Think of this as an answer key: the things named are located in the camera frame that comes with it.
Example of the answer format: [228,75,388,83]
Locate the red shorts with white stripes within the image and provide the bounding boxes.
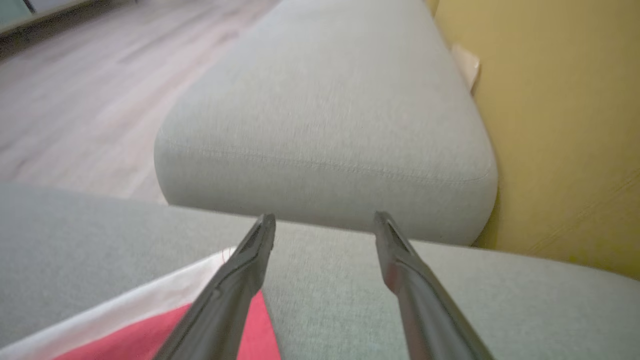
[0,247,282,360]

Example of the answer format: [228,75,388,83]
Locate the white paper tag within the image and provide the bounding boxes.
[451,42,482,93]

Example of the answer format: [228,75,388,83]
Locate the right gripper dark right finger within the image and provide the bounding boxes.
[374,211,496,360]

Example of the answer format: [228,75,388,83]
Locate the pale cabinet base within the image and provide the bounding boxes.
[0,0,138,37]

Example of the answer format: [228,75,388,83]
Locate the small grey sofa cushion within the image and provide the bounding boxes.
[154,0,499,247]

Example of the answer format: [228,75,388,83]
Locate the large grey sofa seat cushion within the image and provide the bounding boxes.
[0,184,640,360]

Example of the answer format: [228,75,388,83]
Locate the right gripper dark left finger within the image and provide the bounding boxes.
[152,213,277,360]

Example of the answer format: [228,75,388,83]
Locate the yellow upholstered panel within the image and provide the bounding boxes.
[425,0,640,281]

